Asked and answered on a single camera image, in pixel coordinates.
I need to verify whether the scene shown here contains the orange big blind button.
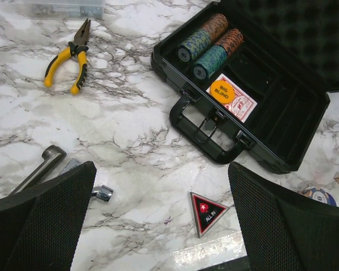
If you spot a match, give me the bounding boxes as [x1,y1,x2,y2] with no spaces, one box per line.
[210,80,235,104]

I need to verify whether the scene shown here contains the black poker set case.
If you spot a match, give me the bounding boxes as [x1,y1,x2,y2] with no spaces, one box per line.
[151,1,339,174]

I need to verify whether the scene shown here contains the green chip stack rear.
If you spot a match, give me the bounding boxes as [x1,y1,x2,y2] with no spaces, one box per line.
[177,29,211,62]

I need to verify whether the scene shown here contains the dark metal clamp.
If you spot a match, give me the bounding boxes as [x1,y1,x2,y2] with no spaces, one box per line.
[9,145,67,195]

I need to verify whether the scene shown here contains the brown chip stack rear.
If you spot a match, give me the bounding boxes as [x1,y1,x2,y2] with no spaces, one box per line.
[201,13,229,42]

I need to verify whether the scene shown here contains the green chip stack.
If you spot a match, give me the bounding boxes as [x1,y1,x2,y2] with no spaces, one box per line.
[193,45,228,80]
[177,29,211,62]

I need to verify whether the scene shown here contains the brown chip stack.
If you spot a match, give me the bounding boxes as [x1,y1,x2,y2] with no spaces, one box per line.
[215,28,244,56]
[201,13,229,42]

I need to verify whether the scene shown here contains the brown chip stack front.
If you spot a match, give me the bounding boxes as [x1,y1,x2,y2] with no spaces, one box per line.
[215,28,244,56]

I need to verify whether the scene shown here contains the left all-in triangle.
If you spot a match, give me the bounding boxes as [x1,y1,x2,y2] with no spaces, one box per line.
[190,191,229,238]

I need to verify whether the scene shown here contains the yellow handled pliers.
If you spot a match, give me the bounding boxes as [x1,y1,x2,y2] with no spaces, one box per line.
[43,18,92,95]

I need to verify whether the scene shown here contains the green chip stack front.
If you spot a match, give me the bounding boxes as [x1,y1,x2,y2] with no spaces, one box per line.
[193,45,228,80]

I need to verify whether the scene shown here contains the white poker chip stack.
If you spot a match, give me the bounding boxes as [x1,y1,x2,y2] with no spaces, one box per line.
[299,187,337,207]

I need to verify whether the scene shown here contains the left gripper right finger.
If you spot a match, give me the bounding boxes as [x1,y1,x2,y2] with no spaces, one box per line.
[228,162,339,270]

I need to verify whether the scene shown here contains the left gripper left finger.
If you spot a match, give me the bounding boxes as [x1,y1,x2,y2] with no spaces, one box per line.
[0,161,97,270]

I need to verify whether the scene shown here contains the clear plastic screw box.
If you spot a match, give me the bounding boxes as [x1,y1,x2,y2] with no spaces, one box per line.
[22,0,106,19]

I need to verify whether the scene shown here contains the chrome metal fitting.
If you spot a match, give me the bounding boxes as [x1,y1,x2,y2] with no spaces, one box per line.
[91,185,114,203]

